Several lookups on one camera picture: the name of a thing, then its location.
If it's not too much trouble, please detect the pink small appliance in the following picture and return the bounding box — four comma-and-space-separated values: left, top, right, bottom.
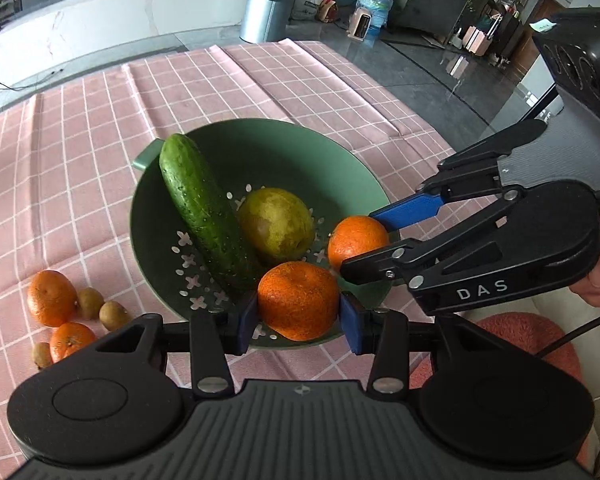
349, 8, 374, 41

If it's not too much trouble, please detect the blue water jug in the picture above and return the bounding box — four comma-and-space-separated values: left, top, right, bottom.
356, 0, 394, 28

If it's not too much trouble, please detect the black cable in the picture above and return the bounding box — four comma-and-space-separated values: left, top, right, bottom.
534, 304, 600, 360

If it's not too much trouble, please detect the pink checked tablecloth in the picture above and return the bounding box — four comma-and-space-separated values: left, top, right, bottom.
0, 40, 458, 480

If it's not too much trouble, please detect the white curved counter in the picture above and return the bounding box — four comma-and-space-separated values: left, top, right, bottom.
0, 0, 253, 92

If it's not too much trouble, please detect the silver trash can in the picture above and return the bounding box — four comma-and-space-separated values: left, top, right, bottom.
240, 0, 299, 44

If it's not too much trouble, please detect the brown kiwi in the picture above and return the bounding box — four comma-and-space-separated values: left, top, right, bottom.
32, 342, 55, 370
98, 300, 131, 332
76, 287, 106, 320

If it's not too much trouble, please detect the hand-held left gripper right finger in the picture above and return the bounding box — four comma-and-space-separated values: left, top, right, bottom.
339, 291, 506, 395

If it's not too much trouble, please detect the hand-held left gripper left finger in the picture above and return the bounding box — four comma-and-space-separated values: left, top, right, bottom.
95, 291, 259, 395

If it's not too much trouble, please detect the small orange tangerine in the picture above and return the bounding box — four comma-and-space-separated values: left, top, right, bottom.
327, 215, 390, 273

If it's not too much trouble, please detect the green cucumber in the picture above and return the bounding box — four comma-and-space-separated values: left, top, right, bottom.
158, 133, 264, 292

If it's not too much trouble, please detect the green pear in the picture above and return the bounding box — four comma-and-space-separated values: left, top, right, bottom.
237, 187, 316, 267

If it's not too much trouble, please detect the green colander bowl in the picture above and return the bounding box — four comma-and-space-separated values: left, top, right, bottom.
130, 118, 402, 350

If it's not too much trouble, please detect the white plastic bag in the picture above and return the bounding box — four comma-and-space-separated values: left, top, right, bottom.
291, 0, 332, 22

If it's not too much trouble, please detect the large orange tangerine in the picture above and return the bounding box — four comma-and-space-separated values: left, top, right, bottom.
257, 261, 342, 342

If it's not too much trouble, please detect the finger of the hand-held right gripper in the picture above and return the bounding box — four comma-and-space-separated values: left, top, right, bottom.
340, 182, 566, 318
369, 119, 548, 231

